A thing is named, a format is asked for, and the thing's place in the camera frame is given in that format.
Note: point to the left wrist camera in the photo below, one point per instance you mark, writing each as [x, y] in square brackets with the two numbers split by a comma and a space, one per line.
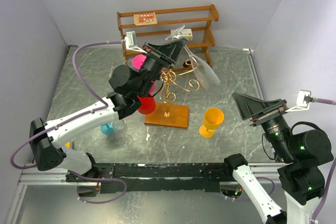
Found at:
[131, 41]

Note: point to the small black device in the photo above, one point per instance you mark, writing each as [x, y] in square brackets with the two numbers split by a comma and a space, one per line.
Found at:
[187, 63]

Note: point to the gold wine glass rack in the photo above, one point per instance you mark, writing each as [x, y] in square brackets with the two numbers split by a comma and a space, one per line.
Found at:
[167, 113]

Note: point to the blue wine glass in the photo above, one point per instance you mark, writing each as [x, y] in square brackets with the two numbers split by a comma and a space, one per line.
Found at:
[106, 129]

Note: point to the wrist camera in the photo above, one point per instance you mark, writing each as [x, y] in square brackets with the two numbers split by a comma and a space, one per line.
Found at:
[303, 99]
[131, 41]

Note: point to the clear wine glass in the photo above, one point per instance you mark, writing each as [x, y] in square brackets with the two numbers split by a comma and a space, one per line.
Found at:
[120, 130]

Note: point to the frosted clear tall glass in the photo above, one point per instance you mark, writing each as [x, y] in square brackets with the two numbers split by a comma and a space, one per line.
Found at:
[202, 70]

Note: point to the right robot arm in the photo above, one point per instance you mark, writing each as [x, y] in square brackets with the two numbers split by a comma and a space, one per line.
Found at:
[304, 185]

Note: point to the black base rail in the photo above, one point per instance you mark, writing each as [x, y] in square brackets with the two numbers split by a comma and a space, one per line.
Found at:
[116, 177]

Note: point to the yellow wine glass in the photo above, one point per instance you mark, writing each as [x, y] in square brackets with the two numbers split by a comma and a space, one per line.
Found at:
[213, 118]

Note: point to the green white small box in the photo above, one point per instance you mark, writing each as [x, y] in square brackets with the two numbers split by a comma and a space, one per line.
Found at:
[182, 33]

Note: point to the pink wine glass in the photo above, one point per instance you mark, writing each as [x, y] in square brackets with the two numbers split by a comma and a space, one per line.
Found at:
[137, 62]

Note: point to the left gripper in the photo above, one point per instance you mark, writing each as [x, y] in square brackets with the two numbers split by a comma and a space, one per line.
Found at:
[169, 53]

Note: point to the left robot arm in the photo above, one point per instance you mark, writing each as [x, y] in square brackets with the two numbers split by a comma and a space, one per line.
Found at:
[129, 86]

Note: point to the wooden shelf rack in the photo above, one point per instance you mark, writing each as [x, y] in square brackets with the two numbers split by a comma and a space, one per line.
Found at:
[198, 19]

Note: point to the red wine glass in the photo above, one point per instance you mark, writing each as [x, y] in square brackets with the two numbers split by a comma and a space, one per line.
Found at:
[148, 105]

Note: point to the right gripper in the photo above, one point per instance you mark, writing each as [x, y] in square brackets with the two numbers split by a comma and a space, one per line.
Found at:
[248, 106]

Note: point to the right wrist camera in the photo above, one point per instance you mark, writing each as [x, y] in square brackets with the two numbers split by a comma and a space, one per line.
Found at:
[303, 99]

